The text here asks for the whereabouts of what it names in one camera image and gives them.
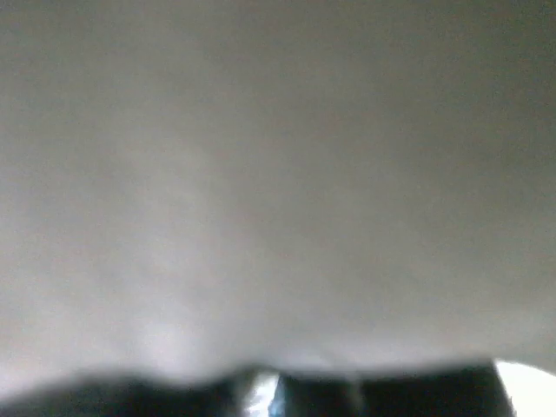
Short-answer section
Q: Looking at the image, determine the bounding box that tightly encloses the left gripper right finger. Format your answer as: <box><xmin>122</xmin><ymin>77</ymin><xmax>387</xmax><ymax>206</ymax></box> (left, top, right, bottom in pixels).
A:
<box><xmin>269</xmin><ymin>357</ymin><xmax>515</xmax><ymax>416</ymax></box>

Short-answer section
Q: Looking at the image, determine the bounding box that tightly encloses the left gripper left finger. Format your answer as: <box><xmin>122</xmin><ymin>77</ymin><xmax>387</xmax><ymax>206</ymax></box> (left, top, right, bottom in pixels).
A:
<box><xmin>1</xmin><ymin>374</ymin><xmax>265</xmax><ymax>416</ymax></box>

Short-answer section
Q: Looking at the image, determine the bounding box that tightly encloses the white pillow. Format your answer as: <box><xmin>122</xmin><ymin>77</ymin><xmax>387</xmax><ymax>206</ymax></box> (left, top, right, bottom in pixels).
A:
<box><xmin>1</xmin><ymin>1</ymin><xmax>555</xmax><ymax>397</ymax></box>

